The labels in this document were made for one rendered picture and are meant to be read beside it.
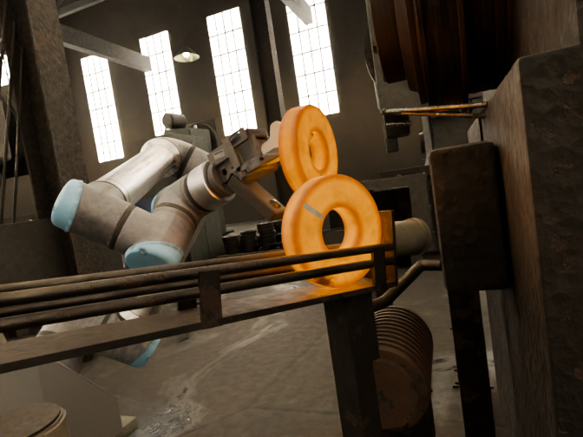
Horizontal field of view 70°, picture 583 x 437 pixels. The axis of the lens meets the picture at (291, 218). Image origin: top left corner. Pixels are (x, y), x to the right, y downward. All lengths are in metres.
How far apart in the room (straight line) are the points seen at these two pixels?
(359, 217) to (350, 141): 10.68
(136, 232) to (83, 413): 0.73
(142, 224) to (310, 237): 0.35
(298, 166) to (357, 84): 10.79
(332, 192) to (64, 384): 0.98
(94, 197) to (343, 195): 0.44
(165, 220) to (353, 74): 10.81
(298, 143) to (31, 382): 0.96
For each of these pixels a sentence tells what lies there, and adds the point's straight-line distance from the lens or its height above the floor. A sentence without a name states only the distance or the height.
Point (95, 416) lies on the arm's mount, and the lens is 1.42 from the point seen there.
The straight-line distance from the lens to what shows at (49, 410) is 0.70.
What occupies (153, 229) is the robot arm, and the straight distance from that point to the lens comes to 0.77.
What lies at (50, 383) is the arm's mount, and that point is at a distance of 1.31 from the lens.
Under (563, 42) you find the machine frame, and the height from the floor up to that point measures 0.89.
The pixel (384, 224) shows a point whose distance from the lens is 0.61.
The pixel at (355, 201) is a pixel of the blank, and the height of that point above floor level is 0.74.
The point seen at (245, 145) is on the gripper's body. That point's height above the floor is 0.86.
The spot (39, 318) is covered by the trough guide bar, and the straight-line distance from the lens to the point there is 0.41.
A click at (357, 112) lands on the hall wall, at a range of 11.28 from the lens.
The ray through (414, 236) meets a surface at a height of 0.67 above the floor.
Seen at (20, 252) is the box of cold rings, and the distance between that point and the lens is 3.65.
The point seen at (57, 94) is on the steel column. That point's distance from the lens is 3.79.
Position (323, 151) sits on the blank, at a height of 0.83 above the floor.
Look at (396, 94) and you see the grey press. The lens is 3.61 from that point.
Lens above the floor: 0.77
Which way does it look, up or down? 4 degrees down
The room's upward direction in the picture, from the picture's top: 8 degrees counter-clockwise
